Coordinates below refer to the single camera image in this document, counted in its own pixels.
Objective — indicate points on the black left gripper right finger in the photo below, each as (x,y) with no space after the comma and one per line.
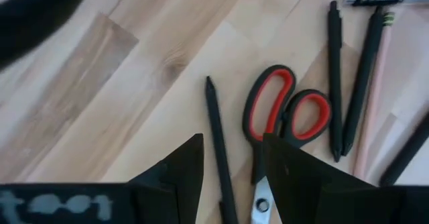
(291,183)

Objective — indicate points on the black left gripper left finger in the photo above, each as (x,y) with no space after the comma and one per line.
(177,190)

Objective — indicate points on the black matte pen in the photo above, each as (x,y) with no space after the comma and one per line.
(334,83)
(218,143)
(363,76)
(405,153)

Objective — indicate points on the natural wood pencil green ferrule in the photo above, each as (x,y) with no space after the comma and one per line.
(377,93)

